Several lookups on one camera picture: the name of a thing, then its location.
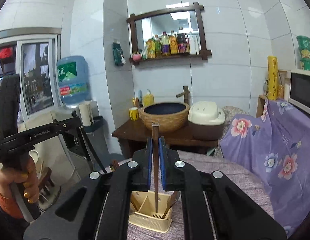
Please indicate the cream brown rice cooker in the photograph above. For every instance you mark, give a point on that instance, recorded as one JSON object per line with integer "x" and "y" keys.
{"x": 206, "y": 120}

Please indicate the yellow soap bottle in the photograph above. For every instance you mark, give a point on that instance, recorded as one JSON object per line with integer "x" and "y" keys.
{"x": 148, "y": 99}

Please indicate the wooden framed mirror shelf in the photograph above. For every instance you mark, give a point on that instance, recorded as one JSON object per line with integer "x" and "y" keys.
{"x": 169, "y": 33}

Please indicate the blue water jug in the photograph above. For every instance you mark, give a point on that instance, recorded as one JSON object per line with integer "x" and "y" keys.
{"x": 73, "y": 80}

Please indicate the yellow paper roll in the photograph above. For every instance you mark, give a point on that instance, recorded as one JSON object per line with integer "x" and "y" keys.
{"x": 272, "y": 77}

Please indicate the cream plastic utensil holder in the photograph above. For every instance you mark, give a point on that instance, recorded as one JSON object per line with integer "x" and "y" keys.
{"x": 145, "y": 215}

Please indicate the green hanging packet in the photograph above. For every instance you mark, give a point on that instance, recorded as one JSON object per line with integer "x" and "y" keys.
{"x": 119, "y": 59}

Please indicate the window with white frame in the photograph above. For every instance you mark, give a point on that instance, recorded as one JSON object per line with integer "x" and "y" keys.
{"x": 36, "y": 64}

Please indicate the yellow mug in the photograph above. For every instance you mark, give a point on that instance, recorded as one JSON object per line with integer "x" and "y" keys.
{"x": 134, "y": 113}

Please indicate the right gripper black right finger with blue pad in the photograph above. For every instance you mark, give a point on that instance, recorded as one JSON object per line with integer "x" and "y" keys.
{"x": 213, "y": 206}

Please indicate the white microwave oven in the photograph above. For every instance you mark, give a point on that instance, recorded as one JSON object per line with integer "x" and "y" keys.
{"x": 300, "y": 89}

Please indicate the small silver metal spoon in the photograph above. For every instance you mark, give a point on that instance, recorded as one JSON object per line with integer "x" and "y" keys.
{"x": 173, "y": 198}

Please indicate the brown wooden chopstick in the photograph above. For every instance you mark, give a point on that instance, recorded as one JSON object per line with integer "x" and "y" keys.
{"x": 155, "y": 137}
{"x": 114, "y": 165}

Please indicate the woven basin sink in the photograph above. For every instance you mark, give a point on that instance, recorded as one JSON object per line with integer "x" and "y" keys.
{"x": 170, "y": 116}

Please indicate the left hand yellow nails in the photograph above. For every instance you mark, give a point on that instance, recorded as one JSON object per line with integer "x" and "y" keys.
{"x": 15, "y": 184}

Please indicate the water dispenser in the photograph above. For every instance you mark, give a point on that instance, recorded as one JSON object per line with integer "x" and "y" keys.
{"x": 89, "y": 116}

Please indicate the wooden stool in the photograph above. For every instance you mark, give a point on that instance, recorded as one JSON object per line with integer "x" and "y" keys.
{"x": 45, "y": 182}

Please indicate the purple floral cloth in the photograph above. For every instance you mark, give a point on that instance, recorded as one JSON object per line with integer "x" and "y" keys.
{"x": 276, "y": 148}

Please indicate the bronze faucet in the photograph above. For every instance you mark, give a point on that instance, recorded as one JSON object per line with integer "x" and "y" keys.
{"x": 185, "y": 94}

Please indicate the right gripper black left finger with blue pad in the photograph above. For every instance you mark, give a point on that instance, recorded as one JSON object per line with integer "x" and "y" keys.
{"x": 96, "y": 208}

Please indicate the striped purple tablecloth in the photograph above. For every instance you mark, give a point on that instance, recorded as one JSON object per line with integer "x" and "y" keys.
{"x": 213, "y": 206}

